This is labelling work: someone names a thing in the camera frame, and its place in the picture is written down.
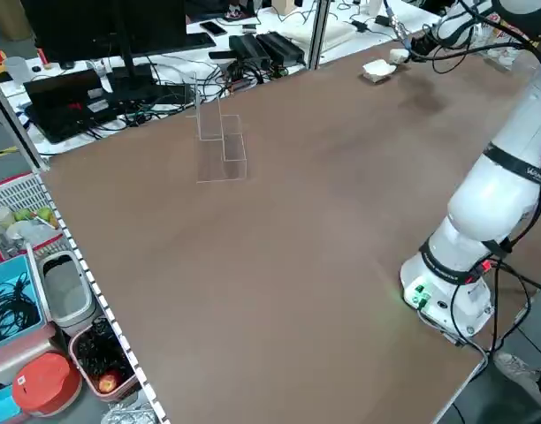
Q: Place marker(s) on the black power adapter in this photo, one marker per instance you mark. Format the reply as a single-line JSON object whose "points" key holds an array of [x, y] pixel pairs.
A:
{"points": [[382, 20], [360, 25]]}

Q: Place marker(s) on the clear plastic stepped holder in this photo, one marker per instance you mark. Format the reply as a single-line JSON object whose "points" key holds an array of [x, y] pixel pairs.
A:
{"points": [[233, 159]]}

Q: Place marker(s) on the white plastic basket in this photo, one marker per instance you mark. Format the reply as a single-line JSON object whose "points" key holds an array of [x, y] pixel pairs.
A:
{"points": [[14, 194]]}

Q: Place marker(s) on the red apple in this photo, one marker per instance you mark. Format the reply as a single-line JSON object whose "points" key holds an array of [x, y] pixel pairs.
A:
{"points": [[108, 383]]}

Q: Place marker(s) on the pink plastic bin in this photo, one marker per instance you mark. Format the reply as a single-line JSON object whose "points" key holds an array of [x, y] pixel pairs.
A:
{"points": [[129, 388]]}

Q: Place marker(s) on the black monitor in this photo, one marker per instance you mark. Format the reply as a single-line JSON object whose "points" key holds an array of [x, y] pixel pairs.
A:
{"points": [[98, 26]]}

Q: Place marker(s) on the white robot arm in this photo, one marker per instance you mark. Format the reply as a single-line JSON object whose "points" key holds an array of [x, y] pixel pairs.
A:
{"points": [[491, 207]]}

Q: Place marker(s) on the black smartphone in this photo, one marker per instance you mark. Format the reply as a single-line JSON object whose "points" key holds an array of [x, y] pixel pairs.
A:
{"points": [[213, 28]]}

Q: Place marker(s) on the aluminium frame post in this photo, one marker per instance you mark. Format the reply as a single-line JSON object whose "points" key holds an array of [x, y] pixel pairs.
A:
{"points": [[14, 119], [318, 35]]}

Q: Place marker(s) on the small wooden box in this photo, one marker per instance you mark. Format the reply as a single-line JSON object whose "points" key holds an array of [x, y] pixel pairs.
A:
{"points": [[284, 6]]}

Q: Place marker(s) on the person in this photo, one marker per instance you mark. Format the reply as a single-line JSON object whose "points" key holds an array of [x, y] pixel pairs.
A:
{"points": [[513, 368]]}

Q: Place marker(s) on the brown cardboard box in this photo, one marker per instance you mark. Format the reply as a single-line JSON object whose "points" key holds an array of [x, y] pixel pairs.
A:
{"points": [[12, 20]]}

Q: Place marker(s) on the red lidded container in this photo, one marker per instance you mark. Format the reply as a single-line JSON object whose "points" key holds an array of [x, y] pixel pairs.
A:
{"points": [[45, 382]]}

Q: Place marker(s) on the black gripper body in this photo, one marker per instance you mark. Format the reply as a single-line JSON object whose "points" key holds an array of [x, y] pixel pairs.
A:
{"points": [[423, 43]]}

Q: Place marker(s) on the black keyboard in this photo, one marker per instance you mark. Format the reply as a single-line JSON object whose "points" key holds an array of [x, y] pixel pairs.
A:
{"points": [[202, 40]]}

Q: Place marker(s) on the black power supply unit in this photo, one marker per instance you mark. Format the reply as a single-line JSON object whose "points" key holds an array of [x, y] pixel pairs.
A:
{"points": [[248, 48], [281, 46]]}

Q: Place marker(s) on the clear acrylic bottle shelf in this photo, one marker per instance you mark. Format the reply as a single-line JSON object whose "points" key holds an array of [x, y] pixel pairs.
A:
{"points": [[502, 48]]}

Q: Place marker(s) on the crumpled silver foil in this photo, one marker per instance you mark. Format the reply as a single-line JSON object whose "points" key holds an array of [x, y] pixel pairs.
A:
{"points": [[129, 415]]}

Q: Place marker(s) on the blue plastic box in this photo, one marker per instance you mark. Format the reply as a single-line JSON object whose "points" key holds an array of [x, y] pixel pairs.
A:
{"points": [[1, 406]]}

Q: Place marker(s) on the translucent plastic cup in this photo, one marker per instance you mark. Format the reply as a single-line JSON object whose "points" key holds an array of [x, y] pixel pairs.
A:
{"points": [[19, 70]]}

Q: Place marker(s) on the black laptop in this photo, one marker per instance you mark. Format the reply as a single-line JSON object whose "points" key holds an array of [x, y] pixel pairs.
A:
{"points": [[63, 110]]}

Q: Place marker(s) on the white side bench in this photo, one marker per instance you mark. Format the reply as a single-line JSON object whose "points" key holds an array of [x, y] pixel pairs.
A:
{"points": [[270, 24]]}

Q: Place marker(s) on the blue plastic bin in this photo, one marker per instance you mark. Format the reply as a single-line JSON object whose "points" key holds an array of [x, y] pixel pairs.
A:
{"points": [[29, 274]]}

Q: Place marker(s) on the grey plastic bin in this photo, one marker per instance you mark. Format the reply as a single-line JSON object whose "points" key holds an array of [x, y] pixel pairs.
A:
{"points": [[67, 287]]}

